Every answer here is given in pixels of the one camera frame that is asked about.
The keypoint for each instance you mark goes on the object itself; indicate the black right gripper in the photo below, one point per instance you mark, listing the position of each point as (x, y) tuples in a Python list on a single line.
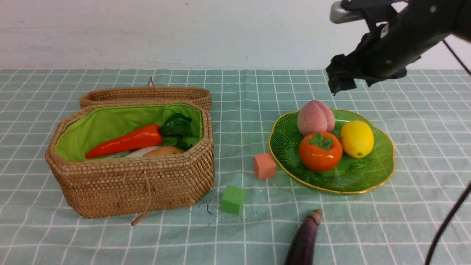
[(378, 57)]

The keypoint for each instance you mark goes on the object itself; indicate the pink toy peach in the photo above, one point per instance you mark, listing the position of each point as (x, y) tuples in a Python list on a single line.
[(315, 116)]

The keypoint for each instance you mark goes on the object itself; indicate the yellow toy lemon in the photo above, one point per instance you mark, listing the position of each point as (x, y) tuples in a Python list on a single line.
[(357, 139)]

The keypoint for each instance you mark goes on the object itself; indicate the orange toy persimmon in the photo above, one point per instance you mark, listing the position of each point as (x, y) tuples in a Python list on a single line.
[(320, 151)]

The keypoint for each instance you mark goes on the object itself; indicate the orange toy carrot with leaves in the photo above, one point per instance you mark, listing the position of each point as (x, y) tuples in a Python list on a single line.
[(173, 132)]

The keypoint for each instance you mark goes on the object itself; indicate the purple toy eggplant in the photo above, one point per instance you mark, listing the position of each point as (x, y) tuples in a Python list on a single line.
[(301, 250)]

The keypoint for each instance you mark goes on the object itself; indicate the brown toy potato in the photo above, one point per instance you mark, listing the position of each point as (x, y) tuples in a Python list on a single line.
[(164, 151)]

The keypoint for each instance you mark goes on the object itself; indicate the white toy radish with leaves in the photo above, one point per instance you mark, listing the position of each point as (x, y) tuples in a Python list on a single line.
[(133, 154)]

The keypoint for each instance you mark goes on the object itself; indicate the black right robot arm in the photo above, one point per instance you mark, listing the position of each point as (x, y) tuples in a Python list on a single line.
[(395, 39)]

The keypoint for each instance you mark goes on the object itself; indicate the green glass leaf plate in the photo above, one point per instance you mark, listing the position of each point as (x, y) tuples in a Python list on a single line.
[(351, 175)]

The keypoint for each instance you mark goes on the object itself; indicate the orange foam cube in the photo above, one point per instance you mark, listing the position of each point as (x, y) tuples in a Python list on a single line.
[(264, 166)]

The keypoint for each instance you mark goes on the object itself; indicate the woven wicker basket lid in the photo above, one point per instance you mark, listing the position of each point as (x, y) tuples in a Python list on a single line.
[(198, 96)]

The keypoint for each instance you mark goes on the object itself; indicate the green foam cube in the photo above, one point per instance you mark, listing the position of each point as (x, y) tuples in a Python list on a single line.
[(233, 199)]

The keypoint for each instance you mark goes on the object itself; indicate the green checkered tablecloth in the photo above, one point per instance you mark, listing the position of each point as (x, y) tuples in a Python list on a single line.
[(426, 114)]

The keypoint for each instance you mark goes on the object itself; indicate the woven wicker basket green lining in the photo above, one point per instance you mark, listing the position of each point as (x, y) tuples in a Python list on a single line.
[(101, 188)]

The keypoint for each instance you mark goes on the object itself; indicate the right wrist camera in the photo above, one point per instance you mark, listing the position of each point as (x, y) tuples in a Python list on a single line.
[(343, 11)]

